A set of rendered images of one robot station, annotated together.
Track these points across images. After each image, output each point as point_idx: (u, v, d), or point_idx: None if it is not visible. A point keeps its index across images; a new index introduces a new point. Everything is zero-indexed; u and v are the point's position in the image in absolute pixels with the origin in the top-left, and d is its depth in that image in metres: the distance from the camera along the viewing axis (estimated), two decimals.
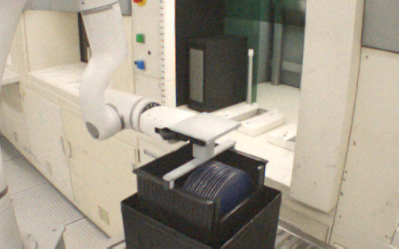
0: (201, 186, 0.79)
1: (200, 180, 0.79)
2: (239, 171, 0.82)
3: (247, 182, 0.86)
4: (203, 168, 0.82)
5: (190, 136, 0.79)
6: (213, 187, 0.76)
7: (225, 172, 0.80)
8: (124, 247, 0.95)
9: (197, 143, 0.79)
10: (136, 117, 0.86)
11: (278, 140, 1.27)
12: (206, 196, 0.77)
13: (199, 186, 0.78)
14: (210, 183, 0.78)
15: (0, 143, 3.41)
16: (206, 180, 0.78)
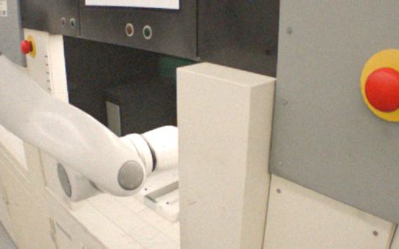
0: None
1: None
2: None
3: None
4: None
5: None
6: None
7: None
8: None
9: None
10: (150, 157, 0.67)
11: None
12: None
13: None
14: None
15: None
16: None
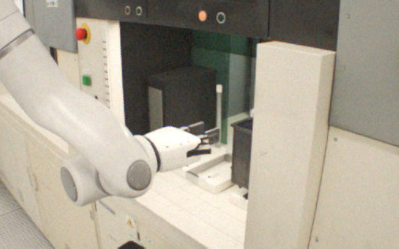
0: None
1: None
2: None
3: None
4: None
5: (210, 139, 0.78)
6: None
7: None
8: None
9: (214, 143, 0.79)
10: (154, 159, 0.67)
11: (241, 202, 1.09)
12: None
13: None
14: None
15: None
16: None
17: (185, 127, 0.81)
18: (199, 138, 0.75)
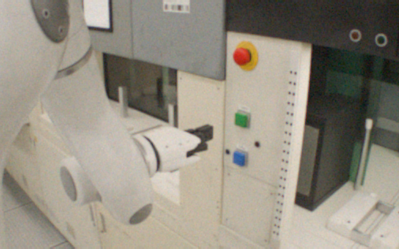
0: None
1: None
2: None
3: None
4: None
5: (204, 136, 0.79)
6: None
7: None
8: None
9: (207, 140, 0.81)
10: (154, 158, 0.67)
11: None
12: None
13: None
14: None
15: (5, 181, 2.94)
16: None
17: (192, 129, 0.79)
18: (195, 135, 0.76)
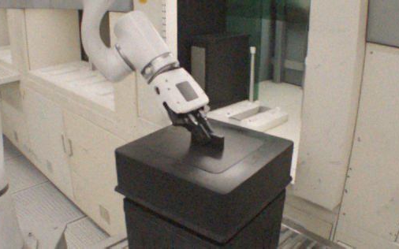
0: None
1: None
2: None
3: None
4: None
5: (206, 127, 0.82)
6: None
7: None
8: (126, 245, 0.94)
9: (212, 130, 0.80)
10: None
11: None
12: None
13: None
14: None
15: None
16: None
17: (189, 130, 0.80)
18: (195, 117, 0.84)
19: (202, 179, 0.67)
